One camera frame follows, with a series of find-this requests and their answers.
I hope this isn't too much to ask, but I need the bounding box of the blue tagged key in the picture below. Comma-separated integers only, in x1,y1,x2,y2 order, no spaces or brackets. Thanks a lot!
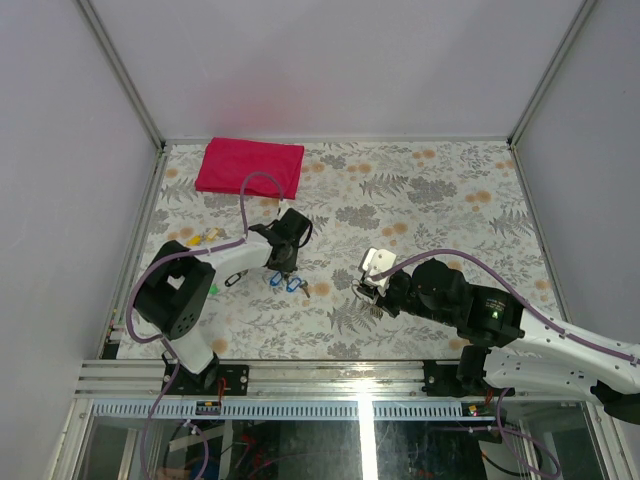
285,277,310,299
269,271,290,287

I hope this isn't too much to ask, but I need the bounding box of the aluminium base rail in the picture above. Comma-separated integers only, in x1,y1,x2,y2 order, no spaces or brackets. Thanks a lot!
77,358,501,401

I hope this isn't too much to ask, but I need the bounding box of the metal keyring with clips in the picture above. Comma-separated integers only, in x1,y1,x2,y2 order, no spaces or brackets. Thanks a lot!
351,280,384,319

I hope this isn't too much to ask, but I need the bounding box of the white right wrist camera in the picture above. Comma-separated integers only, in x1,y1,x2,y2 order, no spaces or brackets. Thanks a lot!
360,247,397,294

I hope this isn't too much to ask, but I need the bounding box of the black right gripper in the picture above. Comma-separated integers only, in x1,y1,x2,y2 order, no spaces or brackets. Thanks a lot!
357,271,457,326

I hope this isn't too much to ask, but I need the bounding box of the folded pink cloth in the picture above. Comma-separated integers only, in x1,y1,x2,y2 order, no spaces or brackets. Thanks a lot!
194,137,305,200

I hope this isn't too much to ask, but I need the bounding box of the black tagged key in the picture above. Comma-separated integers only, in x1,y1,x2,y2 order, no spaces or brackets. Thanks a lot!
224,270,248,288

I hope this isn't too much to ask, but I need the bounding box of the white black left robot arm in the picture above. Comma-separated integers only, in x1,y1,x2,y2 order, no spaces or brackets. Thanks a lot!
127,208,313,395

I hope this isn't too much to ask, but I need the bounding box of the white slotted cable duct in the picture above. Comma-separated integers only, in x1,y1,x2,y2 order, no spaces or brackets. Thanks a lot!
93,399,493,421

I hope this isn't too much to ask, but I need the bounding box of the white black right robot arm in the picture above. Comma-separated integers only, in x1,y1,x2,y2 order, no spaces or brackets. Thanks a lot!
357,250,639,424

